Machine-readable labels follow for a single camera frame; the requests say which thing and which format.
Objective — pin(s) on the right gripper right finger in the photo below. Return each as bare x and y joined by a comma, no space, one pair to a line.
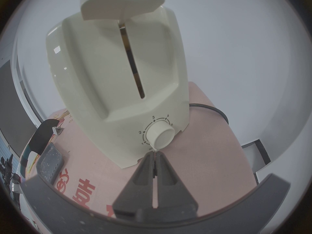
170,186

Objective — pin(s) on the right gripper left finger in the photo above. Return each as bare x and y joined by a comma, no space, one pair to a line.
139,186

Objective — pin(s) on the cream toaster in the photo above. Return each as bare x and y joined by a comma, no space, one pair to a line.
109,69

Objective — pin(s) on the white knife rest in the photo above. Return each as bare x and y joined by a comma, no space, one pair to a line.
58,131

